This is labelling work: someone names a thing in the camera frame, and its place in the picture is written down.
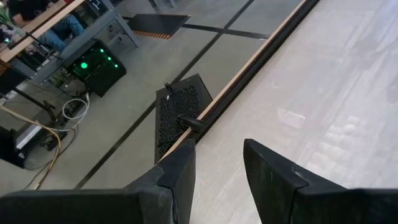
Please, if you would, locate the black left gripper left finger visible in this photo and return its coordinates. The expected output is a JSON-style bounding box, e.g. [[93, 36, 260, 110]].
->
[[0, 138, 197, 224]]

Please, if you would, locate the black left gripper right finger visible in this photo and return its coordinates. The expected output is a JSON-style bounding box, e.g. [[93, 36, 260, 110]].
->
[[244, 139, 398, 224]]

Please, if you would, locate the black power strip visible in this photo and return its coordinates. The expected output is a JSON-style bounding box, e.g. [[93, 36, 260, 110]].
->
[[43, 130, 68, 152]]

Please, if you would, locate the silver flat box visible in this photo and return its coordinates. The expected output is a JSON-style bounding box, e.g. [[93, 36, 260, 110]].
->
[[14, 123, 43, 151]]

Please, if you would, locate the black floor box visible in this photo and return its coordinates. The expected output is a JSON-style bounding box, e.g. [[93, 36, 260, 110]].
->
[[0, 126, 26, 169]]

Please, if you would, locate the black table edge clamp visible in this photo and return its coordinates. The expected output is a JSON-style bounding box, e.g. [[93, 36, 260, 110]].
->
[[176, 114, 207, 134]]

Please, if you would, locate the computer with green lights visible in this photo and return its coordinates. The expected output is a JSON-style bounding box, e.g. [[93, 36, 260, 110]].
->
[[67, 39, 127, 98]]

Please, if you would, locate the black perforated computer tower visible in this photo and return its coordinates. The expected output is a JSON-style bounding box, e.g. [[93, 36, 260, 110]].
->
[[154, 73, 214, 165]]

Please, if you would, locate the wooden desk top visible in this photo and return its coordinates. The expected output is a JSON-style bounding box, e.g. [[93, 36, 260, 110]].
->
[[0, 0, 86, 63]]

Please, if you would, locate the grey metal workbench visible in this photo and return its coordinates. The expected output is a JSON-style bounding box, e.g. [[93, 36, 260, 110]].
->
[[0, 7, 142, 103]]

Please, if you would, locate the person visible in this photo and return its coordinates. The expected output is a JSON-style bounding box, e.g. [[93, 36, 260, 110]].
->
[[7, 0, 85, 53]]

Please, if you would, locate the black ramp orange striped edge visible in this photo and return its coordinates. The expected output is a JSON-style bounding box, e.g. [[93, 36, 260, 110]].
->
[[127, 14, 192, 40]]

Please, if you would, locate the yellow floor cable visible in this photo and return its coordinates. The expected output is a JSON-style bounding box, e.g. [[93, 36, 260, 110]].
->
[[0, 105, 62, 190]]

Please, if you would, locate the white coiled cable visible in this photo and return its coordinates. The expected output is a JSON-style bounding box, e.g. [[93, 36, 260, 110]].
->
[[61, 92, 91, 121]]

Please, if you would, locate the black metal table frame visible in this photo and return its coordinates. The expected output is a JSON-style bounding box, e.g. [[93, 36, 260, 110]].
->
[[161, 0, 321, 162]]

